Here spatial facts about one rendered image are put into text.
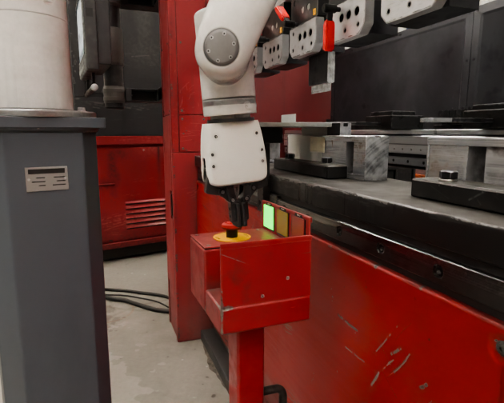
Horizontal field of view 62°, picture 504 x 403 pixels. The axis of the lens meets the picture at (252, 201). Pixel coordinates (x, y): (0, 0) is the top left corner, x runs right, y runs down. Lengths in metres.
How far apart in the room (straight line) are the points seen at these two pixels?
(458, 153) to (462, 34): 0.82
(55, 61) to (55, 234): 0.26
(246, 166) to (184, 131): 1.24
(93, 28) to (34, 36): 1.29
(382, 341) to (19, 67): 0.69
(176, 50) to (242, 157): 1.30
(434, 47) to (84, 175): 1.22
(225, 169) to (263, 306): 0.23
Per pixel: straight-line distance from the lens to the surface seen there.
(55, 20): 0.76
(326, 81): 1.11
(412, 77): 1.66
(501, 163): 0.69
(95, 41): 2.01
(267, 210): 0.85
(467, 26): 1.51
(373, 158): 0.94
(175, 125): 1.88
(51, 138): 0.70
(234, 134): 0.66
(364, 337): 0.78
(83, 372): 0.81
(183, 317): 2.07
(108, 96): 2.42
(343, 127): 1.04
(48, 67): 0.73
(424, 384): 0.68
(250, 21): 0.58
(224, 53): 0.57
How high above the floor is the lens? 0.98
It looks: 9 degrees down
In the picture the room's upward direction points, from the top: straight up
